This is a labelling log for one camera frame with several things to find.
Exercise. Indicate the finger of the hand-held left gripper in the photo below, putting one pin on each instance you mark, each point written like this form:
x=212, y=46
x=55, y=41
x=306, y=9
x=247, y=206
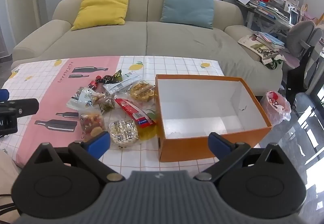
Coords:
x=3, y=94
x=26, y=107

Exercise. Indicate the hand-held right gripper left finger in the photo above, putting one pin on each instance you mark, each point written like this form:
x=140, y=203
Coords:
x=98, y=145

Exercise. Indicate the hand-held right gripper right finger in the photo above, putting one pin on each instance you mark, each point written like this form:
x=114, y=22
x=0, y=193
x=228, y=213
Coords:
x=218, y=144

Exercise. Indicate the dried fruit packet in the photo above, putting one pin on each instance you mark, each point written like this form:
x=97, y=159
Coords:
x=91, y=122

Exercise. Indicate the orange cardboard box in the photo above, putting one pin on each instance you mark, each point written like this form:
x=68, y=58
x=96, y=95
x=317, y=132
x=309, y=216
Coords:
x=182, y=149

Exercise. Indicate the brown nut packet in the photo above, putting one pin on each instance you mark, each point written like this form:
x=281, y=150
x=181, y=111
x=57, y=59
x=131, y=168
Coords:
x=100, y=98

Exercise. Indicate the long red snack packet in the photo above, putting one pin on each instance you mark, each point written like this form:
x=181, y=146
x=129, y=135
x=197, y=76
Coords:
x=135, y=113

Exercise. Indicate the white black snack packet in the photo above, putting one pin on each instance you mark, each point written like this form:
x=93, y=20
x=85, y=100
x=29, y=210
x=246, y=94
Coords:
x=81, y=99

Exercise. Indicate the small red bottle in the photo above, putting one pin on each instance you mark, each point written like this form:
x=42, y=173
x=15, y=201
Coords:
x=93, y=84

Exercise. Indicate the white green clear packet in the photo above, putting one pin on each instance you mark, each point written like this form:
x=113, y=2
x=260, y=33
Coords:
x=122, y=84

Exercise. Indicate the yellow nut brittle packet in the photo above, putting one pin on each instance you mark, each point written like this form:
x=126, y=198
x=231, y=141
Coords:
x=141, y=91

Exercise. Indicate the black gold snack packet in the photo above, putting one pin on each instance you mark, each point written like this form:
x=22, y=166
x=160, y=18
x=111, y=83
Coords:
x=114, y=77

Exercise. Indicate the person's beige clothing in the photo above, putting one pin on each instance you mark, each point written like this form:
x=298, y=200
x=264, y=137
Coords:
x=7, y=170

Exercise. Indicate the trash bin with pink bag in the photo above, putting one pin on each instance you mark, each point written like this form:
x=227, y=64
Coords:
x=274, y=110

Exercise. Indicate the door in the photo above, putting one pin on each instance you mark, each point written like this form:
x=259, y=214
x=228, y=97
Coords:
x=17, y=6

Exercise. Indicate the printed tote bag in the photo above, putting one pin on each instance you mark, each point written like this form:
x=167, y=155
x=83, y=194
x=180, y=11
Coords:
x=270, y=58

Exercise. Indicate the beige sofa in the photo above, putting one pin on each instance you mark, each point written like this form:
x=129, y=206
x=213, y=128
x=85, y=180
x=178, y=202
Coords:
x=177, y=41

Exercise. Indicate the stack of magazines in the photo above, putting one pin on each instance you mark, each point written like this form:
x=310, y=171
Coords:
x=265, y=41

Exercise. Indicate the yellow pillow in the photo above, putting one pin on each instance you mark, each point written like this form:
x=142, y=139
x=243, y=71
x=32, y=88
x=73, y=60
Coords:
x=101, y=8

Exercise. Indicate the white desk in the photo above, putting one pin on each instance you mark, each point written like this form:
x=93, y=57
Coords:
x=255, y=17

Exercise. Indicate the grey office chair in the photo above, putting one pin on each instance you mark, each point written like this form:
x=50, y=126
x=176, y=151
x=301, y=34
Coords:
x=300, y=34

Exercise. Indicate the light blue pillow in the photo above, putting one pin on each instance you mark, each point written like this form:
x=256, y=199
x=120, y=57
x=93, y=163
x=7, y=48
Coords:
x=187, y=3

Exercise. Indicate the white tablet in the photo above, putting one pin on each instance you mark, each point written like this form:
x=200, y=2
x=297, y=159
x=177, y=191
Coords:
x=293, y=16

